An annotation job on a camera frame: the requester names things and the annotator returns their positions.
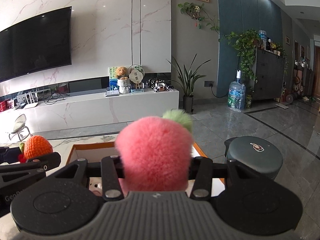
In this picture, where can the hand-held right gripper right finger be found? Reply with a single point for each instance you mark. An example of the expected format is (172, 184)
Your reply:
(201, 172)

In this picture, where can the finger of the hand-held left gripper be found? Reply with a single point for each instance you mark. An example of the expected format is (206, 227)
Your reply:
(10, 153)

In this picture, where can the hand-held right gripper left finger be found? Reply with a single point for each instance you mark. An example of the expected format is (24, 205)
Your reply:
(110, 175)

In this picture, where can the orange cardboard box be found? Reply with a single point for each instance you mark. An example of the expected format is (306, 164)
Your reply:
(95, 153)

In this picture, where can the orange crocheted strawberry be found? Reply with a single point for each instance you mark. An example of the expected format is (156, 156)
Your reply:
(37, 146)

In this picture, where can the pink fluffy plush peach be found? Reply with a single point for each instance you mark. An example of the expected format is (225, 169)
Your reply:
(155, 150)

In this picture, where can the clear small chair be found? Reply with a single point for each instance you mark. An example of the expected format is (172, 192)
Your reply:
(18, 126)

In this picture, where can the red box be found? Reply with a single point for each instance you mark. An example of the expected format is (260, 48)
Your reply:
(6, 105)

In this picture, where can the dark grey trash can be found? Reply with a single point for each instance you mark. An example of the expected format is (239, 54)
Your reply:
(252, 160)

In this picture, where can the white router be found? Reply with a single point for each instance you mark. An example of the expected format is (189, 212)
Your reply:
(31, 102)

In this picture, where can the white marble TV cabinet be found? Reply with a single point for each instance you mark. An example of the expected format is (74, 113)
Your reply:
(87, 110)

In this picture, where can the potted long-leaf plant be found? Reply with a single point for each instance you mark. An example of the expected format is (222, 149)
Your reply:
(188, 103)

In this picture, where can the grey laptop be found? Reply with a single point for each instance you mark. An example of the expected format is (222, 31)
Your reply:
(112, 93)

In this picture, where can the red pot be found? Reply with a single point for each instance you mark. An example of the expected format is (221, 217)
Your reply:
(63, 88)

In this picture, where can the blue water bottle with pump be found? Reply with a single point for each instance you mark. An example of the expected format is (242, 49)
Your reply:
(236, 95)

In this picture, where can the green package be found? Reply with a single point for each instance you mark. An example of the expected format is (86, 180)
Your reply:
(249, 102)

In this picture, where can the light blue tissue box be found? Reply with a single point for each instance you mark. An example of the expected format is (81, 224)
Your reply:
(138, 90)

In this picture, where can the teddy bear in white pot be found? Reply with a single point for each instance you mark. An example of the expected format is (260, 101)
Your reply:
(122, 85)

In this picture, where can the small landscape painting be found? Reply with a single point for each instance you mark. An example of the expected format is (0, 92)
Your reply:
(112, 82)

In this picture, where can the black and white toy cars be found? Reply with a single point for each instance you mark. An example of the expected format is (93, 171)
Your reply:
(160, 86)

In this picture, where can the round paper fan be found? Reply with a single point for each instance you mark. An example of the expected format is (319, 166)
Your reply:
(136, 73)

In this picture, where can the white floor scale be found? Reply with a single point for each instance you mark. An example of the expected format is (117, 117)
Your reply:
(282, 105)

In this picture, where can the black television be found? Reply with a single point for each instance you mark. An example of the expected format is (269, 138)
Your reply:
(32, 47)

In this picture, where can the black dumbbell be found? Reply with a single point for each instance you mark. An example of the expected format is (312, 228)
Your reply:
(290, 98)

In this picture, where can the dark grey drawer cabinet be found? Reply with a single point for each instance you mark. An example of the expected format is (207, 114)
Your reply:
(267, 75)

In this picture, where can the trailing pothos plant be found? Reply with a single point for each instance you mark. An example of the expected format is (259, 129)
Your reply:
(246, 45)

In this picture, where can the dark wall socket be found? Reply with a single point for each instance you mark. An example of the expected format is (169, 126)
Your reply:
(209, 83)

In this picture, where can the wall-hung vine plant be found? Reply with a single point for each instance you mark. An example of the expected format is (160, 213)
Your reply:
(190, 8)

